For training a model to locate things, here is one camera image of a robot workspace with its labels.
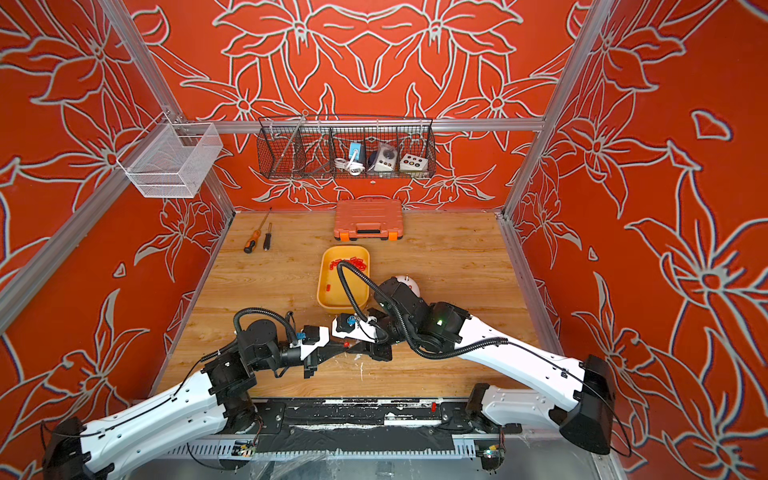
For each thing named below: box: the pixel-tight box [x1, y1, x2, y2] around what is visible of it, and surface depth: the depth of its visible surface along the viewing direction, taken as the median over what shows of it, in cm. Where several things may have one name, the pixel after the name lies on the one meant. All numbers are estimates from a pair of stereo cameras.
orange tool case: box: [334, 199, 404, 242], surface depth 113 cm
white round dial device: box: [374, 143, 398, 172], surface depth 93 cm
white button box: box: [400, 153, 428, 171], surface depth 96 cm
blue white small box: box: [349, 142, 363, 161], surface depth 85 cm
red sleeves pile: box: [329, 256, 367, 271], surface depth 106 cm
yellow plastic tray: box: [317, 245, 370, 312], surface depth 100 cm
